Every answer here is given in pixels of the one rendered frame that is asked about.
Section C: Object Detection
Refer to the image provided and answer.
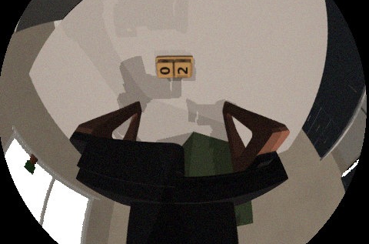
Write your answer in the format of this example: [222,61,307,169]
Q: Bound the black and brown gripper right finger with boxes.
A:
[222,102,290,172]

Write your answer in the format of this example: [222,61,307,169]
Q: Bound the tan wooden number cube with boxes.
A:
[157,59,174,78]
[175,59,191,78]

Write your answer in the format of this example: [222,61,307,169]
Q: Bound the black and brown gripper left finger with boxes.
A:
[75,102,141,141]

